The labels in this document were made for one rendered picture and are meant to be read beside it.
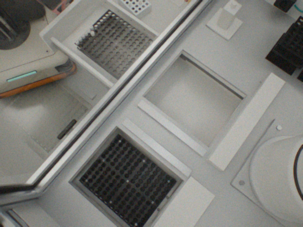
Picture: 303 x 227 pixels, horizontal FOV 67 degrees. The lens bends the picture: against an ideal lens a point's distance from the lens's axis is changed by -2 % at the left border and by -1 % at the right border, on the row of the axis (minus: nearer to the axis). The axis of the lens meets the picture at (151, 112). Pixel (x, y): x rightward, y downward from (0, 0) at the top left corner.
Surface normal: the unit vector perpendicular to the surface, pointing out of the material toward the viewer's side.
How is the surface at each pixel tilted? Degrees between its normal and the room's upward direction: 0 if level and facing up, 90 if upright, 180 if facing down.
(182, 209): 0
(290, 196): 90
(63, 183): 0
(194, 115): 0
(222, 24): 90
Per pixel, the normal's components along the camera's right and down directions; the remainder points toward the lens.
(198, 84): 0.01, -0.25
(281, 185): -0.99, 0.15
